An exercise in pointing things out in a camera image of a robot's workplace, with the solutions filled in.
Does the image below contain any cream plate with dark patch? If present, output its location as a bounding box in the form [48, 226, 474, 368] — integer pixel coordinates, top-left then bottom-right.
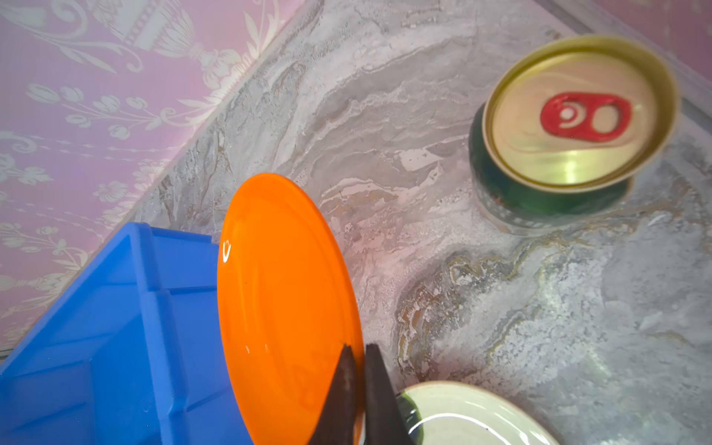
[397, 381, 557, 445]

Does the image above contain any green drink can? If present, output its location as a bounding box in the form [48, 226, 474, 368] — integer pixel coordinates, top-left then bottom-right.
[468, 34, 680, 235]

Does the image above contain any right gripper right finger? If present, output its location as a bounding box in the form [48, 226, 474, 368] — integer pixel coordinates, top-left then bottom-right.
[365, 344, 413, 445]

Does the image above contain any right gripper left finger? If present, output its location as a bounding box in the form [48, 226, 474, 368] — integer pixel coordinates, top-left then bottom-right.
[308, 345, 358, 445]

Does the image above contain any blue plastic bin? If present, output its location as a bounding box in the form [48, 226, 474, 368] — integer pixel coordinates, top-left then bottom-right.
[1, 222, 250, 444]

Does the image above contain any orange plate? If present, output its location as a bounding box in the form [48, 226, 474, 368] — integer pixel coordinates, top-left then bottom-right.
[217, 174, 365, 444]

